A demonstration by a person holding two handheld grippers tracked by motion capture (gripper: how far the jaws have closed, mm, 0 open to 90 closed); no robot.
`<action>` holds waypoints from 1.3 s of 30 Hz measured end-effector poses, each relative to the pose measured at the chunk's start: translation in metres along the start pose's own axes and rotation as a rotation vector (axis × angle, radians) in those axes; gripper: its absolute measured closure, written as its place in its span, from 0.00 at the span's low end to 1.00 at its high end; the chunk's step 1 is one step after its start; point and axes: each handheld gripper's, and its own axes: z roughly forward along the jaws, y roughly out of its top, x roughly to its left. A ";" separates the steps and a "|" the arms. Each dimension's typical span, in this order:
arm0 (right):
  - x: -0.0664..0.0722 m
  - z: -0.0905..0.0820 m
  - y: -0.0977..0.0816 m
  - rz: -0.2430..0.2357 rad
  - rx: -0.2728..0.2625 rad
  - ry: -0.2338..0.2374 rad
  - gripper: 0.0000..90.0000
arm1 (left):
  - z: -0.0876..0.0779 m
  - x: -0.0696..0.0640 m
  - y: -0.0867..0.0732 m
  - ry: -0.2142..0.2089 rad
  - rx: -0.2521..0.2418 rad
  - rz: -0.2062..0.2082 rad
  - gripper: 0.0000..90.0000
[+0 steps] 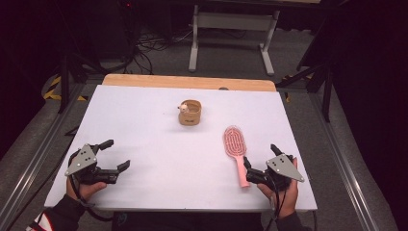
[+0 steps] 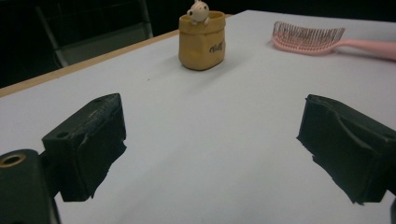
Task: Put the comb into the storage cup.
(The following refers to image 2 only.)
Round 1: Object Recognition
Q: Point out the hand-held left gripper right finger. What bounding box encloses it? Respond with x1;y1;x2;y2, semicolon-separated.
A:
296;93;396;205

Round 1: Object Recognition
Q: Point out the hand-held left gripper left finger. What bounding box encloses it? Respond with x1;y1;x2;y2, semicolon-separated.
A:
41;92;128;203

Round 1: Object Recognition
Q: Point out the pink hairbrush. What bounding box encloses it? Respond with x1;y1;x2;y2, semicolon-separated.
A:
271;21;396;62

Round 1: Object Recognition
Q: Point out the tan holder cup with bunny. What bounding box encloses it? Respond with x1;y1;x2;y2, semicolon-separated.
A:
177;0;226;72

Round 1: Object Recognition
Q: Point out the grey metal table frame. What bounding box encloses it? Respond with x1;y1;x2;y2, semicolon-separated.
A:
34;0;155;68

